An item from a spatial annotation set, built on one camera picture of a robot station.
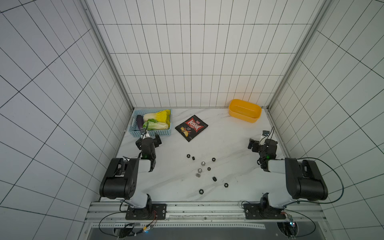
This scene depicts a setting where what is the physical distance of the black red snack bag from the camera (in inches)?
41.2

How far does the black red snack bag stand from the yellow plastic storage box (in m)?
0.25

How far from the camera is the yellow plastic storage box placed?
1124 mm
